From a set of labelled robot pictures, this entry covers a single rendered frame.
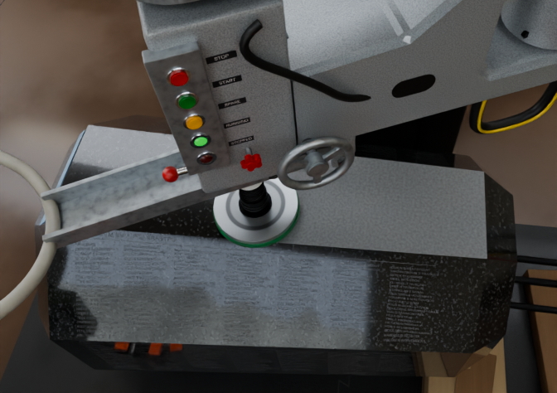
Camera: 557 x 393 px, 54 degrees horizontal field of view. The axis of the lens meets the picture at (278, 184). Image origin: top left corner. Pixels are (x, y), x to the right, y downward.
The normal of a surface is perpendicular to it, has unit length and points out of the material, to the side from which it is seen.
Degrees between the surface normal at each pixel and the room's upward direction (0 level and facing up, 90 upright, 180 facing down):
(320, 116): 90
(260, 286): 45
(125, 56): 0
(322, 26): 4
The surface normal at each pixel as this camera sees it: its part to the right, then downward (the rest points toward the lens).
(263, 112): 0.26, 0.80
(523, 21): -0.81, 0.53
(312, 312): -0.15, 0.22
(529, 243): -0.08, -0.54
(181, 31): 0.21, 0.54
